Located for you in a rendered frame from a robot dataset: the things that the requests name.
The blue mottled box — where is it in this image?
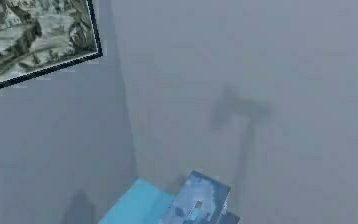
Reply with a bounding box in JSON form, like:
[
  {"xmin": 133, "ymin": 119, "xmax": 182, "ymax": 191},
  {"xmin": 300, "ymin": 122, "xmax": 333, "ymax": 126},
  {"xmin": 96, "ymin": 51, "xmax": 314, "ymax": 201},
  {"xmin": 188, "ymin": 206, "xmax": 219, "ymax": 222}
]
[{"xmin": 159, "ymin": 170, "xmax": 241, "ymax": 224}]

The light blue flat box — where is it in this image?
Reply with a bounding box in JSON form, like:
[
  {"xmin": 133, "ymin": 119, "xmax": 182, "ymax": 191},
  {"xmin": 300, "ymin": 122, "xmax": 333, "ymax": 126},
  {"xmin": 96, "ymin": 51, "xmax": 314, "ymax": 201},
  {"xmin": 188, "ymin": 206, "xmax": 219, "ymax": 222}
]
[{"xmin": 97, "ymin": 178, "xmax": 176, "ymax": 224}]

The black framed landscape picture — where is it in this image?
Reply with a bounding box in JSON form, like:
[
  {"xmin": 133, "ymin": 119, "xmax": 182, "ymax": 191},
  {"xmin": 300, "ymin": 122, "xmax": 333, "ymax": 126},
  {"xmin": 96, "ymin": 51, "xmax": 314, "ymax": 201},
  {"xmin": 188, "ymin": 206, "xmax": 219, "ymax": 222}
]
[{"xmin": 0, "ymin": 0, "xmax": 104, "ymax": 94}]

